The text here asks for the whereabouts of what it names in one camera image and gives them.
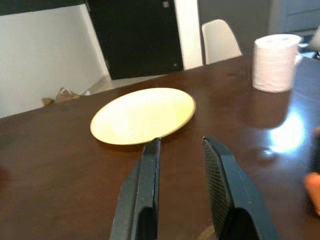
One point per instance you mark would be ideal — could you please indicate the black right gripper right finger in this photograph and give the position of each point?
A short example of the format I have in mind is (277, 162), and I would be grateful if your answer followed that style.
(232, 190)

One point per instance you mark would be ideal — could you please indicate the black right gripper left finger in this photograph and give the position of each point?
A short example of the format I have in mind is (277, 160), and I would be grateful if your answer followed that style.
(146, 190)

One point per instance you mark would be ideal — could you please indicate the round yellow plate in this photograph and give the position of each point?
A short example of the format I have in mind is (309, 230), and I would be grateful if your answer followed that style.
(142, 116)

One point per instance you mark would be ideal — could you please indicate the orange and black fan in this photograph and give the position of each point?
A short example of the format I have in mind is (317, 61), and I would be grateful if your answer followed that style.
(314, 180)

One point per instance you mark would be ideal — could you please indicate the open cardboard box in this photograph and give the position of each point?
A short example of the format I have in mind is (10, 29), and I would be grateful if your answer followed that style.
(65, 95)

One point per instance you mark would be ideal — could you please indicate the white toilet paper roll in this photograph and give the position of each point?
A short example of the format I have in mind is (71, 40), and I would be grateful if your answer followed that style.
(273, 65)

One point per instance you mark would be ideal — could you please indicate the white shell chair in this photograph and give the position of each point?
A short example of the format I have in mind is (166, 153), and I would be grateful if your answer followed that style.
(220, 42)

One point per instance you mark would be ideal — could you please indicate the black door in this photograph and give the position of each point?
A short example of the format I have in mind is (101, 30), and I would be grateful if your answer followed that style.
(135, 40)

